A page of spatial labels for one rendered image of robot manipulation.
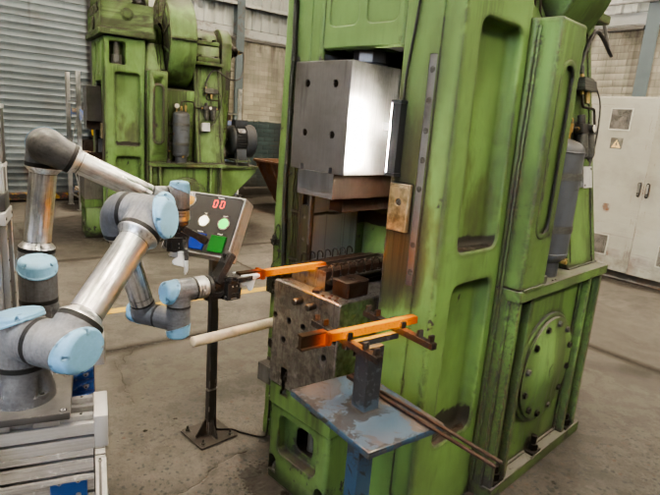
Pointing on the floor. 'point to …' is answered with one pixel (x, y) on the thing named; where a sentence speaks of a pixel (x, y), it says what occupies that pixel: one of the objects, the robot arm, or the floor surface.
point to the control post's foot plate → (197, 435)
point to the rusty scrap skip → (269, 173)
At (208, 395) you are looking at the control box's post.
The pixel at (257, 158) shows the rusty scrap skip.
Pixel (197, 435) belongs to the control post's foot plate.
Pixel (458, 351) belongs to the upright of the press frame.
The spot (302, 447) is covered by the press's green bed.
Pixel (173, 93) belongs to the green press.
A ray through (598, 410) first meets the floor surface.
